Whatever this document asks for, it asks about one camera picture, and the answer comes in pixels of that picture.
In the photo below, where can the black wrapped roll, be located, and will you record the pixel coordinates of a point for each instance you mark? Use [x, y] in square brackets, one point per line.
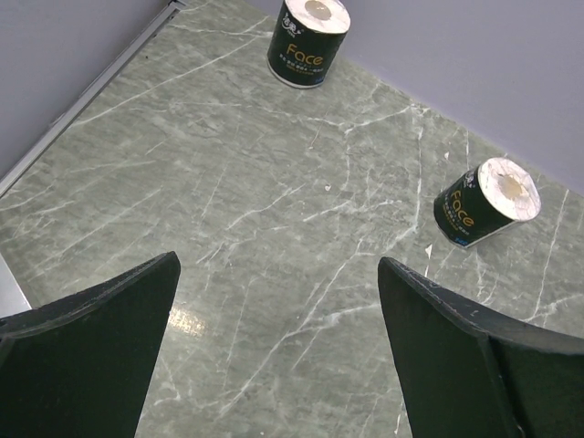
[305, 41]
[486, 200]

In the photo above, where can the black wrapped roll, centre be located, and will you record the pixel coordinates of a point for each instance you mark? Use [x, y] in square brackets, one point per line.
[486, 200]

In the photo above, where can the black wrapped roll, back left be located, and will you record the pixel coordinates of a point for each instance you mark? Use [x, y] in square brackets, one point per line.
[305, 41]

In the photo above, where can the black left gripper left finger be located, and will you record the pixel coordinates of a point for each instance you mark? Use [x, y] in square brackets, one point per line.
[81, 366]

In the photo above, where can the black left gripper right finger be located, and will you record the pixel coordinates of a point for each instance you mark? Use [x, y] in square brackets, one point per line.
[466, 370]

